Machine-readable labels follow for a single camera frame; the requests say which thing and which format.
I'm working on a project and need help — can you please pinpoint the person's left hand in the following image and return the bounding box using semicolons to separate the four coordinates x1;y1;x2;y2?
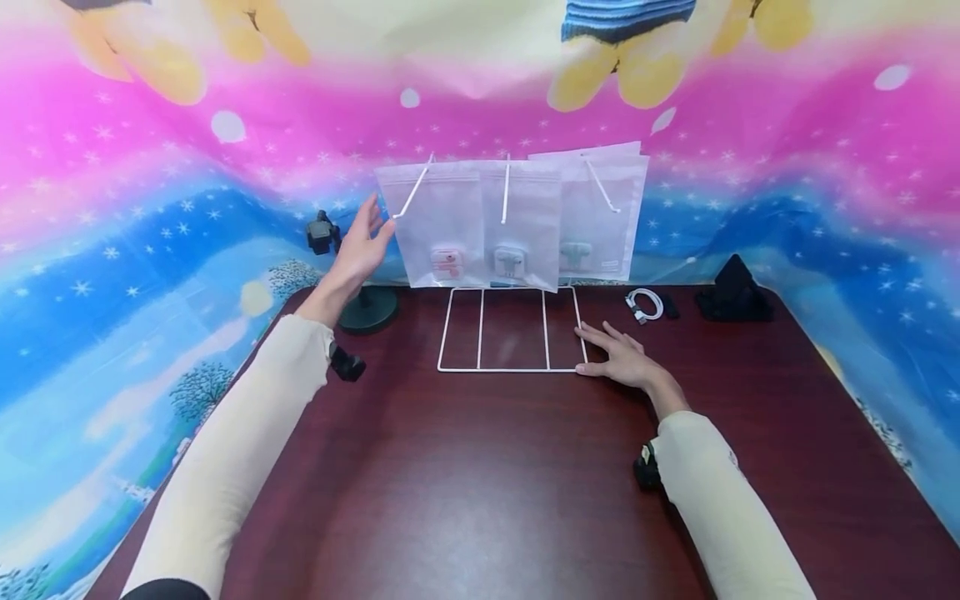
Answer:
323;193;398;294

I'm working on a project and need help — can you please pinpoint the person's right hand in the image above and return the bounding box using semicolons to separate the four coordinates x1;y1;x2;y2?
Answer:
574;321;683;399

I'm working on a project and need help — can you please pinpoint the person's left forearm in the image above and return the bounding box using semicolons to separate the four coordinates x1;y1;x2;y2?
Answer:
120;280;353;600

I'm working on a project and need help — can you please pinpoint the person's right forearm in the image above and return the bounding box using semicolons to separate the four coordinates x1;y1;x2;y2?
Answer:
647;382;818;600

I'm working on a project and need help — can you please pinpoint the frosted bag with pink item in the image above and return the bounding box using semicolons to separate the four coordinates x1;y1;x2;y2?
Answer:
374;161;489;289

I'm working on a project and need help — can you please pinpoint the black stand with round base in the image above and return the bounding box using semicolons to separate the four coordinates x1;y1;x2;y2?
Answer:
305;210;400;337

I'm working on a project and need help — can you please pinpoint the frosted bag with green item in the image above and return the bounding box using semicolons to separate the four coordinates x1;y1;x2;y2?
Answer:
557;154;651;282

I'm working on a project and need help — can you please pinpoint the black wrist band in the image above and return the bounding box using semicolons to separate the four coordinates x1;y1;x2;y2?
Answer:
632;441;663;491
327;340;368;383

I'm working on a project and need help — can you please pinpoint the black pyramid-shaped object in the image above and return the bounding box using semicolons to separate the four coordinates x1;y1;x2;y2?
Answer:
695;253;774;323

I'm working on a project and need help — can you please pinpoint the frosted bag with white item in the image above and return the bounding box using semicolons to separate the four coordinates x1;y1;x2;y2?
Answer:
480;159;564;293

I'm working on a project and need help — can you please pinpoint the coiled white cable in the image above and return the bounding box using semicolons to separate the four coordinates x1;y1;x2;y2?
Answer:
624;287;666;325

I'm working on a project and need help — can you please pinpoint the white wire display rack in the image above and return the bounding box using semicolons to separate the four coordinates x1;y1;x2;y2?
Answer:
390;152;623;373

